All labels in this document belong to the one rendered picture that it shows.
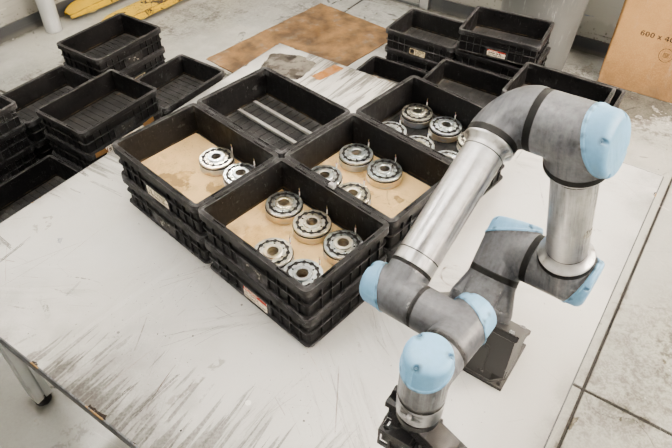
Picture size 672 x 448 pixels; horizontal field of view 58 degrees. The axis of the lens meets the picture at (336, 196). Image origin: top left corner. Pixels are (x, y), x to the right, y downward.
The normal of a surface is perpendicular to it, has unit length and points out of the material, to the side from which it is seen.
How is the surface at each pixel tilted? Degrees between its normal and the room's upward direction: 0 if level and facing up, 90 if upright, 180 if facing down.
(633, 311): 0
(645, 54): 75
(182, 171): 0
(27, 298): 0
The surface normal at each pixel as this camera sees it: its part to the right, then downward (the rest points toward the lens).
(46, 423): 0.00, -0.74
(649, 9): -0.54, 0.39
